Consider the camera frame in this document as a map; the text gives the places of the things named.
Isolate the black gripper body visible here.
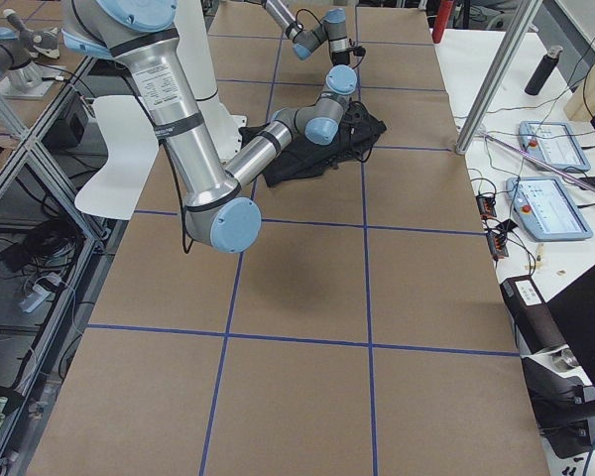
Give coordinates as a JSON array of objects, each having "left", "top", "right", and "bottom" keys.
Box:
[{"left": 330, "top": 49, "right": 351, "bottom": 65}]

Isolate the black t-shirt with logo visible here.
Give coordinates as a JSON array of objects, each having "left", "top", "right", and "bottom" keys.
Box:
[{"left": 262, "top": 100, "right": 387, "bottom": 187}]

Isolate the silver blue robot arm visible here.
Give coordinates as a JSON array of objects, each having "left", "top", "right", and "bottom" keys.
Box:
[
  {"left": 252, "top": 0, "right": 355, "bottom": 65},
  {"left": 61, "top": 1, "right": 357, "bottom": 253}
]

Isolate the red fire extinguisher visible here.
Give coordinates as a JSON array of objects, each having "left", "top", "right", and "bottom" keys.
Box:
[{"left": 431, "top": 0, "right": 454, "bottom": 45}]

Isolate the orange circuit board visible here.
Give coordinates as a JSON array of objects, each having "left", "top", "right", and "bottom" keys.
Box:
[{"left": 475, "top": 194, "right": 497, "bottom": 219}]

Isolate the black water bottle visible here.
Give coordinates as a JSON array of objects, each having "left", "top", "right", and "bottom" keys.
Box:
[{"left": 524, "top": 45, "right": 564, "bottom": 96}]

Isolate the metal reacher grabber tool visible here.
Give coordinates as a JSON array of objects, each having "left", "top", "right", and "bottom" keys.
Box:
[{"left": 479, "top": 132, "right": 595, "bottom": 194}]

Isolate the white plastic chair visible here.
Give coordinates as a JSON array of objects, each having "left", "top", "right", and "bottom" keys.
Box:
[{"left": 74, "top": 95, "right": 159, "bottom": 220}]

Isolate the far teach pendant tablet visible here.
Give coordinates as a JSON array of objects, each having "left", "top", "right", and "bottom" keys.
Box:
[{"left": 518, "top": 121, "right": 591, "bottom": 173}]

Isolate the teach pendant tablet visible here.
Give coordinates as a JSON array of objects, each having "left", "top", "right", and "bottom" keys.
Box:
[
  {"left": 518, "top": 121, "right": 591, "bottom": 173},
  {"left": 505, "top": 177, "right": 593, "bottom": 242}
]

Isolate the near teach pendant tablet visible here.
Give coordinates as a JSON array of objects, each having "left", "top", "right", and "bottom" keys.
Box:
[{"left": 505, "top": 177, "right": 593, "bottom": 242}]

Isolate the black box with label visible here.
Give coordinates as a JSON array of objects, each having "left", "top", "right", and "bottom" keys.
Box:
[{"left": 500, "top": 275, "right": 566, "bottom": 356}]

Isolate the black monitor on stand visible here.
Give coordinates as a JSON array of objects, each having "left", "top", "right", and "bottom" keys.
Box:
[{"left": 523, "top": 265, "right": 595, "bottom": 458}]

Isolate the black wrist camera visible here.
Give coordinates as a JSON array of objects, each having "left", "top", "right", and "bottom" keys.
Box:
[
  {"left": 351, "top": 45, "right": 366, "bottom": 58},
  {"left": 343, "top": 104, "right": 370, "bottom": 134}
]

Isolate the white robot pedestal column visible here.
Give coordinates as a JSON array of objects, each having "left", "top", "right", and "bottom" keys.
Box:
[{"left": 175, "top": 0, "right": 247, "bottom": 164}]

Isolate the aluminium frame post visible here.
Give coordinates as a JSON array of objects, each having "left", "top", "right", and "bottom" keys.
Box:
[{"left": 455, "top": 0, "right": 542, "bottom": 155}]

